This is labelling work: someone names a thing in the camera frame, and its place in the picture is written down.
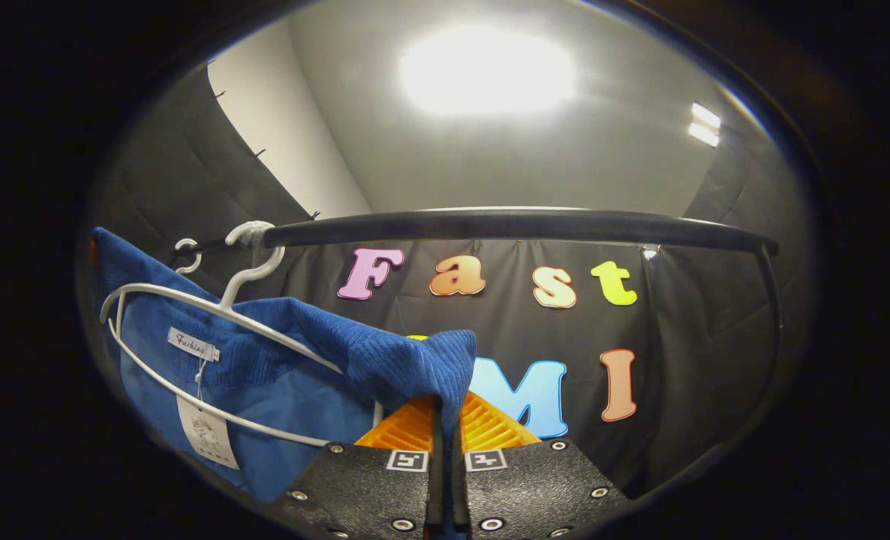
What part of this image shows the large round ceiling light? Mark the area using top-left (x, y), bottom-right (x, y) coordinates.
top-left (400, 26), bottom-right (575, 117)

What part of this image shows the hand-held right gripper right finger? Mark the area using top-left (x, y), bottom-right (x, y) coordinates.
top-left (451, 390), bottom-right (632, 540)

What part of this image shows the blue corduroy jacket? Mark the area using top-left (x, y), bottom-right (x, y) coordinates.
top-left (91, 227), bottom-right (477, 505)

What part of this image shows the black backdrop cloth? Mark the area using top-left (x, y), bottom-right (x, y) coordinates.
top-left (85, 64), bottom-right (813, 496)

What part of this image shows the black clothes rack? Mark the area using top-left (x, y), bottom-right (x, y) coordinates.
top-left (171, 208), bottom-right (785, 421)

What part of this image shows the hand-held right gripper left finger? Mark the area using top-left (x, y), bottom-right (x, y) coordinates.
top-left (274, 396), bottom-right (446, 540)

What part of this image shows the white clothes hanger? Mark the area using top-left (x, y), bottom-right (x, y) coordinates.
top-left (173, 238), bottom-right (203, 275)
top-left (100, 221), bottom-right (386, 449)

